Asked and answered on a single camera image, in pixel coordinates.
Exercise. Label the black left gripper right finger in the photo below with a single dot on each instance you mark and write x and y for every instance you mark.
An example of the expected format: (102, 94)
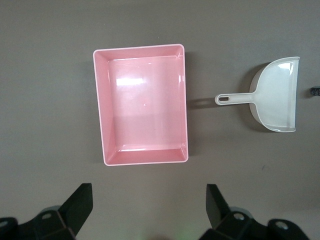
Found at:
(217, 207)

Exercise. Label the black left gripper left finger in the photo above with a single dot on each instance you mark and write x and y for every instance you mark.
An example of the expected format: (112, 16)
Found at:
(77, 207)

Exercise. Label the small black electronic part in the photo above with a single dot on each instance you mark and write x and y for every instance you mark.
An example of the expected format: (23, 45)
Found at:
(315, 91)

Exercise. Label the pink plastic bin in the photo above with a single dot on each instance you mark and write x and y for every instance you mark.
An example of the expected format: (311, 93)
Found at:
(145, 105)

